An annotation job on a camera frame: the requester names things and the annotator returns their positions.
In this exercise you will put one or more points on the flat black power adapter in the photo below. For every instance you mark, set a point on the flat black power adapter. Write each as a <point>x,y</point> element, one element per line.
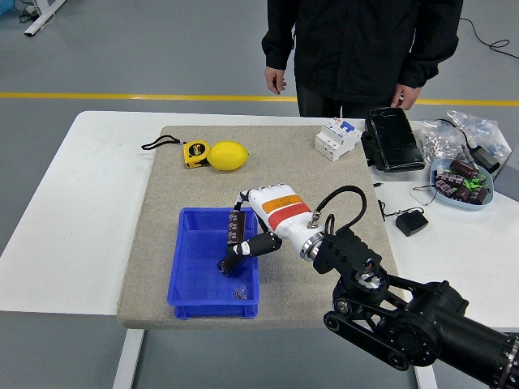
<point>411,222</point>

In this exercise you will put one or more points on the white table leg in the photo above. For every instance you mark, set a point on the white table leg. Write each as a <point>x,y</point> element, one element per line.
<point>426,379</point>
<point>129,358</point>

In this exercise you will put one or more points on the yellow tape measure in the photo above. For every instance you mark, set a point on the yellow tape measure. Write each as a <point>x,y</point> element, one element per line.
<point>194,154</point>

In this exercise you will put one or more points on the black case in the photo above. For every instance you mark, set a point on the black case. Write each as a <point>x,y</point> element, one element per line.
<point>393,138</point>

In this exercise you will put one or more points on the person's right hand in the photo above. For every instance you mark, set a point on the person's right hand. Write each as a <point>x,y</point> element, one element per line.
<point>273,80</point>

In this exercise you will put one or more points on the clear bag of blue parts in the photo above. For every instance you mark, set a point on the clear bag of blue parts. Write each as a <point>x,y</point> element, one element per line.
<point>482,125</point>

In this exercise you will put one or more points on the blue background object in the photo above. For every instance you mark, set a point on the blue background object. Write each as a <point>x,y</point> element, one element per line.
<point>6,7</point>

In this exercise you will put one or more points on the small bag of screws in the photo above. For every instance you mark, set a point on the small bag of screws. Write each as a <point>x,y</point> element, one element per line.
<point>242,292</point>

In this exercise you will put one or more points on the white blue circuit breaker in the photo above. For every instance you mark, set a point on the white blue circuit breaker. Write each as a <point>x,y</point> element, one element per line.
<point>334,139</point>

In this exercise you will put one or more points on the grey-brown mat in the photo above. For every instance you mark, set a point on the grey-brown mat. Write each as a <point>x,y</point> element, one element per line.
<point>263,170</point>

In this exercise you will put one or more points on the person's left hand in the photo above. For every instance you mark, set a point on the person's left hand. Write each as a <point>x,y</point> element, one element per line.
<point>407,96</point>

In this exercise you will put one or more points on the clear bag of washers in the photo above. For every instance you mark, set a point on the clear bag of washers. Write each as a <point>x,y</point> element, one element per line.
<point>436,142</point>

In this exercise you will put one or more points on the blue plastic box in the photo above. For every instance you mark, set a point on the blue plastic box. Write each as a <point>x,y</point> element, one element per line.
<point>202,287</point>

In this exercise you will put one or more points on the yellow lemon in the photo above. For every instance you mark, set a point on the yellow lemon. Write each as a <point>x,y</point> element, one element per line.
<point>228,155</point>

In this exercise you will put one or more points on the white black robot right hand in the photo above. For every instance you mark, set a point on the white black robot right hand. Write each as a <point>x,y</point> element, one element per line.
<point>284,215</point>

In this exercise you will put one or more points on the white background table frame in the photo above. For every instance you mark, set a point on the white background table frame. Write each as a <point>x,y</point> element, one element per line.
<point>42,18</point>

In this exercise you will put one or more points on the person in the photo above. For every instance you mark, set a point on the person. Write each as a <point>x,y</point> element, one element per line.
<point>357,44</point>

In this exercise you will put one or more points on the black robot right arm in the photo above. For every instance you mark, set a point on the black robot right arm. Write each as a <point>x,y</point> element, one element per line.
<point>348,251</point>

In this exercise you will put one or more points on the light blue bowl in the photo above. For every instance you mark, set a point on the light blue bowl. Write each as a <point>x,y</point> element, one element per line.
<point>466,206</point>

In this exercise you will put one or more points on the green plastic connectors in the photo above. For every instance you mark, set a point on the green plastic connectors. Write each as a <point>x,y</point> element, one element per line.
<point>475,183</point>

